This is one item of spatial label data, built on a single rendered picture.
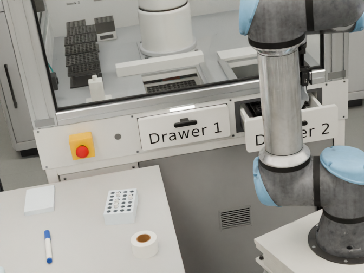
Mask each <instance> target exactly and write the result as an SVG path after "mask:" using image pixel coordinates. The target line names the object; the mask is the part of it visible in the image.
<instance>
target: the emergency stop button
mask: <svg viewBox="0 0 364 273"><path fill-rule="evenodd" d="M88 154H89V150H88V148H87V147H86V146H79V147H78V148H77V149H76V155H77V156H78V157H79V158H85V157H87V156H88Z"/></svg>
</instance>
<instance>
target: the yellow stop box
mask: <svg viewBox="0 0 364 273"><path fill-rule="evenodd" d="M69 146H70V150H71V155H72V159H73V160H79V159H85V158H91V157H95V147H94V142H93V137H92V133H91V132H84V133H78V134H72V135H69ZM79 146H86V147H87V148H88V150H89V154H88V156H87V157H85V158H79V157H78V156H77V155H76V149H77V148H78V147H79Z"/></svg>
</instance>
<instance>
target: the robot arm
mask: <svg viewBox="0 0 364 273"><path fill-rule="evenodd" d="M363 29H364V0H240V6H239V33H240V34H241V35H244V36H246V35H248V41H249V45H250V46H251V47H252V48H254V49H255V50H256V51H257V61H258V74H259V86H260V94H261V106H262V119H263V132H264V145H265V146H264V147H263V148H262V149H261V150H260V152H259V156H258V157H255V159H254V161H253V176H254V184H255V189H256V193H257V197H258V199H259V201H260V202H261V203H262V204H264V205H266V206H277V207H282V206H320V207H321V206H322V215H321V218H320V221H319V223H318V226H317V229H316V242H317V244H318V246H319V247H320V248H321V249H322V250H323V251H325V252H326V253H328V254H330V255H333V256H336V257H341V258H360V257H364V152H363V151H362V150H360V149H358V148H355V147H350V146H332V147H331V148H330V147H327V148H325V149H324V150H323V151H322V152H321V154H320V156H310V149H309V147H308V146H307V145H305V144H304V143H303V131H302V110H301V108H302V107H303V105H304V102H305V101H309V97H308V94H307V86H308V84H311V85H312V67H311V66H310V65H309V64H308V63H307V62H306V61H305V60H304V54H306V47H307V35H315V34H333V33H353V32H358V31H362V30H363ZM310 78H311V79H310Z"/></svg>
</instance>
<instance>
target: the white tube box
mask: <svg viewBox="0 0 364 273"><path fill-rule="evenodd" d="M116 192H120V197H116ZM129 194H131V195H132V197H133V199H132V200H129V199H128V195H129ZM115 199H118V200H119V204H118V208H117V209H115V208H114V205H113V204H114V200H115ZM137 205H138V193H137V189H136V188H133V189H125V190H111V191H109V192H108V197H107V201H106V206H105V210H104V213H103V216H104V220H105V225H118V224H133V223H135V217H136V213H137Z"/></svg>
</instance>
